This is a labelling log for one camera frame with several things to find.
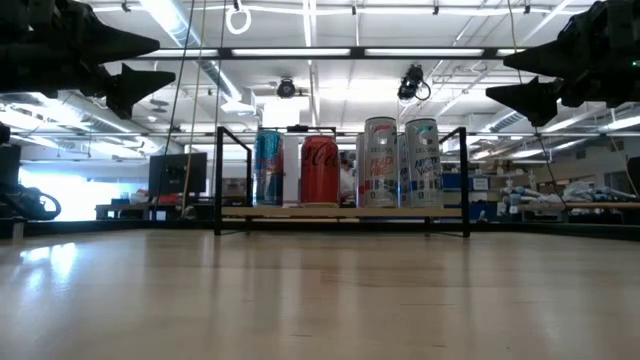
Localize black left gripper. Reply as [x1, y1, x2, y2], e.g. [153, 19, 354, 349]
[19, 0, 177, 121]

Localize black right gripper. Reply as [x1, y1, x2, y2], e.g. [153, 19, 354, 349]
[484, 0, 627, 128]

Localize white Celsius can blue band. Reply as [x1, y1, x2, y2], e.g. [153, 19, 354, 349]
[404, 117, 445, 209]

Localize blue silver Red Bull can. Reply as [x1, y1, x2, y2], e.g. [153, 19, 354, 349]
[254, 129, 286, 208]

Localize red Coke Zero can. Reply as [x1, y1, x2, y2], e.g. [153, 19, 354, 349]
[299, 134, 342, 208]

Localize wooden shelf black metal legs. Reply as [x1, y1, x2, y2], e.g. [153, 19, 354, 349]
[213, 124, 471, 239]

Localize black computer monitor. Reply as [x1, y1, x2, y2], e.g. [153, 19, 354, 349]
[148, 151, 209, 197]

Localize background storage rack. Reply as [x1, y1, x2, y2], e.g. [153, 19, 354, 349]
[442, 158, 640, 225]

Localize dark ceiling fixture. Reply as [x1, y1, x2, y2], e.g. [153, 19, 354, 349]
[397, 63, 432, 102]

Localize background wooden desk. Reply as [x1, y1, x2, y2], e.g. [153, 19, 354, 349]
[94, 198, 216, 221]

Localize black office chair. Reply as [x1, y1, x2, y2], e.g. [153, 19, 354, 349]
[0, 183, 63, 222]

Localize person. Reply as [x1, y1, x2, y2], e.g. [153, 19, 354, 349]
[339, 151, 357, 201]

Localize black hanging cable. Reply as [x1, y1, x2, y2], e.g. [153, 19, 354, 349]
[152, 0, 196, 221]

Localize yellow hanging rope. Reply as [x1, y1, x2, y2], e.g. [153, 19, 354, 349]
[180, 0, 209, 214]

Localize white hanging ring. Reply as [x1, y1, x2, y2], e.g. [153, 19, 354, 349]
[224, 3, 253, 37]

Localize black aluminium table frame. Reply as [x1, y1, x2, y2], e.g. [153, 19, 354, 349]
[0, 217, 640, 242]

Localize black ceiling dome camera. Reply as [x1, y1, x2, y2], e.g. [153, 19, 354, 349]
[276, 77, 297, 100]

